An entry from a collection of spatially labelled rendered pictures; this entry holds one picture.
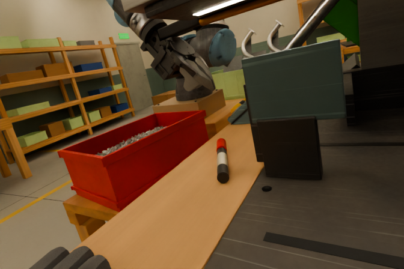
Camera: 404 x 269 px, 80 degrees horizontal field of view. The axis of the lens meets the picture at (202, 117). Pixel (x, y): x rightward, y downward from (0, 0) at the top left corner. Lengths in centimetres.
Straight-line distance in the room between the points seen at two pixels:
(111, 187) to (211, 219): 29
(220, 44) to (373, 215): 66
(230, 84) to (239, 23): 647
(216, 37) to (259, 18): 695
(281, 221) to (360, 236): 6
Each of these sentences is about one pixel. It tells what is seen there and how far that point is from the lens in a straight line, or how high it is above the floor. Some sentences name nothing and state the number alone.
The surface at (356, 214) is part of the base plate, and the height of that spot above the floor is 90.
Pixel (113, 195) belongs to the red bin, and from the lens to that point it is 51.
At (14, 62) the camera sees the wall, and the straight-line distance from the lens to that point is 622.
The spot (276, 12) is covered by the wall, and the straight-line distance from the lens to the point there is 766.
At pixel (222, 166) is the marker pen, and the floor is 92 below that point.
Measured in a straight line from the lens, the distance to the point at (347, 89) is 43.
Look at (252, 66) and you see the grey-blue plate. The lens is 27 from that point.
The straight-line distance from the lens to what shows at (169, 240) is 24.
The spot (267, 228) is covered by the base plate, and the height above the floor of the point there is 90.
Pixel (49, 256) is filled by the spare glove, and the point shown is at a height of 92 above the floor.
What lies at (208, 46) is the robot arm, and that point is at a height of 109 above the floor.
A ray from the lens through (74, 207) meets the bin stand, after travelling 65.
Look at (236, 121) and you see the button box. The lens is 53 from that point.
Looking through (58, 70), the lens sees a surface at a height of 153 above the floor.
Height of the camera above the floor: 105
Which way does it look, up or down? 13 degrees down
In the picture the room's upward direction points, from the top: 13 degrees counter-clockwise
